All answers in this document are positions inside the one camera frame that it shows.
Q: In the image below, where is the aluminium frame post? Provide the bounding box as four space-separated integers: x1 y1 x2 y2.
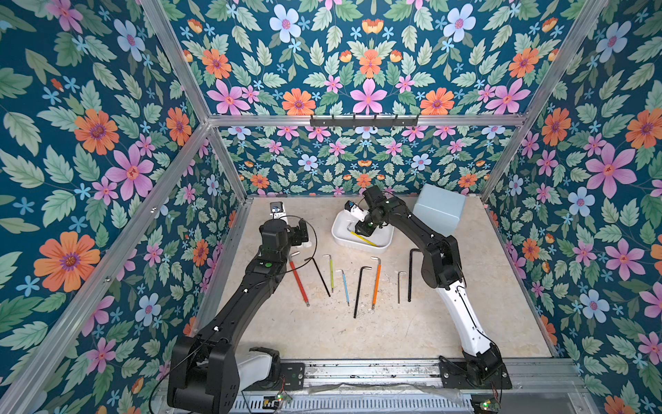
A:
481 112 531 205
210 126 248 205

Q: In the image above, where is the yellow handled hex key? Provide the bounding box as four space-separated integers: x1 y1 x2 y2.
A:
349 231 378 247

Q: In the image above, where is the blue handled hex key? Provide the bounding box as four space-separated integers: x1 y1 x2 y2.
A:
336 269 351 306

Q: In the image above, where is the green handled hex key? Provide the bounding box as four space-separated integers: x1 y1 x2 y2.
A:
322 254 335 293

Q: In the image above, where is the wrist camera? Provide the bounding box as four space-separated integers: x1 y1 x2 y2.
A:
344 201 367 222
269 201 286 219

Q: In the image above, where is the small silver hex key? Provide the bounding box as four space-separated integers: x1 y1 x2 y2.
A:
397 271 409 305

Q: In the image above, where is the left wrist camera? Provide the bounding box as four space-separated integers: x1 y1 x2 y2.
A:
269 201 286 219

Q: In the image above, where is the aluminium frame post back right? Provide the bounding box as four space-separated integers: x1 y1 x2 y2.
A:
481 112 531 205

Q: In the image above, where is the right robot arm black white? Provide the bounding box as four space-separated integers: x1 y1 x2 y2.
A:
344 186 505 387

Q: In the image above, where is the white plastic storage tray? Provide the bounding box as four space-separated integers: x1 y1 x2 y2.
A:
331 210 395 255

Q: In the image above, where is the orange handled hex key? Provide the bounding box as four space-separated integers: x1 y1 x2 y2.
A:
371 256 382 311

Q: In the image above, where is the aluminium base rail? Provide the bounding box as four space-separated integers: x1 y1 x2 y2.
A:
227 358 591 414

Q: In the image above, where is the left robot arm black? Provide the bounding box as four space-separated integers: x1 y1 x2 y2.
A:
164 217 310 413

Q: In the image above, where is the black hook rail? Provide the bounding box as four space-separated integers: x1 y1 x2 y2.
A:
309 115 419 129

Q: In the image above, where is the aluminium frame post back left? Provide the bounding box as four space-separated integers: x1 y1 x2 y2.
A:
210 126 248 205

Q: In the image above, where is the pale blue stacked box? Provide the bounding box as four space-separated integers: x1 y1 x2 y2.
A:
413 184 467 236

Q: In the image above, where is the red handled hex key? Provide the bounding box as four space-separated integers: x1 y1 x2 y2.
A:
289 251 310 307

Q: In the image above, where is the thin black hex key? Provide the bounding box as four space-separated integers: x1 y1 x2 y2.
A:
308 256 331 298

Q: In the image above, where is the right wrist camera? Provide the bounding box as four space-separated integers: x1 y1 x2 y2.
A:
344 201 367 222

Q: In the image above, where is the large black hex key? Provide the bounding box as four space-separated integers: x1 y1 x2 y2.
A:
407 248 422 302

